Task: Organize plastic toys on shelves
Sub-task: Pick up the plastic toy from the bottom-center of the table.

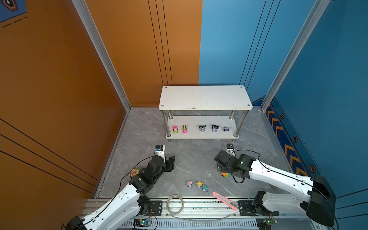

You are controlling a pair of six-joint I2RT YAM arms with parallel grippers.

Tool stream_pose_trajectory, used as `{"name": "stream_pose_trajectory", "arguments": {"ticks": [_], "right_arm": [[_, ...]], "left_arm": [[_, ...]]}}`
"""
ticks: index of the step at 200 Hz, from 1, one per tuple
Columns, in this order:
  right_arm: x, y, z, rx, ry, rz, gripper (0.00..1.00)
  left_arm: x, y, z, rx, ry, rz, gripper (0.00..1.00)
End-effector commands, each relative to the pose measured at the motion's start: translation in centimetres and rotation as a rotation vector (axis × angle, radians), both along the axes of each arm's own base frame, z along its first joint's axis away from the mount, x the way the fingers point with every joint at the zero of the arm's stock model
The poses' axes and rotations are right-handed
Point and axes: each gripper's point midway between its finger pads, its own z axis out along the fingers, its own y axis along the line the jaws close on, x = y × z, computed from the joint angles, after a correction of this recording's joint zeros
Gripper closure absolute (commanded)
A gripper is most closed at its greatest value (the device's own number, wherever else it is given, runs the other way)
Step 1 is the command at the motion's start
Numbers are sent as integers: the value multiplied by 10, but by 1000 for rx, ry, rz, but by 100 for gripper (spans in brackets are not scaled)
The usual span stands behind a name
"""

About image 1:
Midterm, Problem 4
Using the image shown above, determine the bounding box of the pink green toy truck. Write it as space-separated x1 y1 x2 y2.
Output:
173 126 179 134

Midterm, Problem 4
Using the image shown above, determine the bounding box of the black purple figurine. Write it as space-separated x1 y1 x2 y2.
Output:
211 124 219 132
198 125 206 133

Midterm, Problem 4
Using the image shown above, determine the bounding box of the pink toy car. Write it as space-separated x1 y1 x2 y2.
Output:
182 125 187 134

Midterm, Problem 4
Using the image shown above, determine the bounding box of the orange green toy car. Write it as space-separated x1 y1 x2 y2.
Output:
221 172 230 178

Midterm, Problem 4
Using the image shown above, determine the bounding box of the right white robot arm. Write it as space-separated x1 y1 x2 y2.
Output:
214 150 338 227

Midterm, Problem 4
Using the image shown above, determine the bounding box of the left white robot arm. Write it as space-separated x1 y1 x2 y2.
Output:
61 155 176 230

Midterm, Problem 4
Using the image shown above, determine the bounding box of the yellow small figurine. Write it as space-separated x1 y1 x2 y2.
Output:
196 181 203 188

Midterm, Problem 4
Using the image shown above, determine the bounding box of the pink utility knife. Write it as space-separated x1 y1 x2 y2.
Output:
212 191 238 211

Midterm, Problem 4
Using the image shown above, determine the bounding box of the clear coiled tube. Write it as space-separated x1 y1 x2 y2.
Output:
163 195 239 222

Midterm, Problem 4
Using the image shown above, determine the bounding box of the white two-tier shelf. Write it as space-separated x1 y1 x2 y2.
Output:
159 85 253 141

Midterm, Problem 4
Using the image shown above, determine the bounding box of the left green circuit board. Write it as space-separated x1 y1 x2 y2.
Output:
133 219 152 229

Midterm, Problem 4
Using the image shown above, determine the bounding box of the green circuit board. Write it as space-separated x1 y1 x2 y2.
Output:
256 219 278 230
133 219 152 229

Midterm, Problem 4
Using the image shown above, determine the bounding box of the right green circuit board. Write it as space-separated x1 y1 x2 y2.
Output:
256 219 278 230

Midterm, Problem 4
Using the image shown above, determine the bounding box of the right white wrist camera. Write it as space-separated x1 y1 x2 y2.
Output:
226 143 236 156

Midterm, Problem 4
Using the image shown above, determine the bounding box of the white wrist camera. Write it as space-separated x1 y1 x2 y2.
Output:
226 143 236 156
154 145 165 160

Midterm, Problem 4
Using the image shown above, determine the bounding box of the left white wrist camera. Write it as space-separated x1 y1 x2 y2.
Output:
154 145 165 160

